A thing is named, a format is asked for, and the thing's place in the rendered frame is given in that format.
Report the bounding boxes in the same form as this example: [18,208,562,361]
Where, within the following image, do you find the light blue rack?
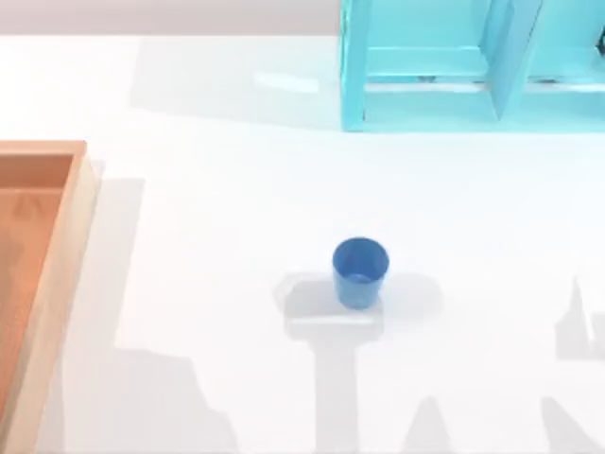
[337,0,605,134]

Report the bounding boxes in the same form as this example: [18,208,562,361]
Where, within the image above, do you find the blue cup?
[332,236,391,311]

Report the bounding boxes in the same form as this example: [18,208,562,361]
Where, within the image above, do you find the shallow salmon-coloured box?
[0,139,102,454]

